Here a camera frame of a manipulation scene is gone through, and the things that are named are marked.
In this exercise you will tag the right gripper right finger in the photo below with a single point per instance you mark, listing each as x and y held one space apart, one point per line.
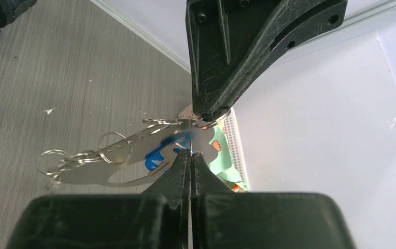
222 218

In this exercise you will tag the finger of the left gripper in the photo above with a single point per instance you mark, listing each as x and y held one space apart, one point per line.
205 52
257 33

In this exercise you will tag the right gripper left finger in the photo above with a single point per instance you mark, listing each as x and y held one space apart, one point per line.
155 218

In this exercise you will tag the blue tagged key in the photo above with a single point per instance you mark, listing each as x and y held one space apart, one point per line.
161 158

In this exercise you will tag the metal key organizer plate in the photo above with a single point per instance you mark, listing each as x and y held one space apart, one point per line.
116 152

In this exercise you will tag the floral cloth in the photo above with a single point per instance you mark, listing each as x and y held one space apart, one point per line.
223 165

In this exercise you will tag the white plastic basket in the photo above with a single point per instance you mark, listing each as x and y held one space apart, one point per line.
235 145

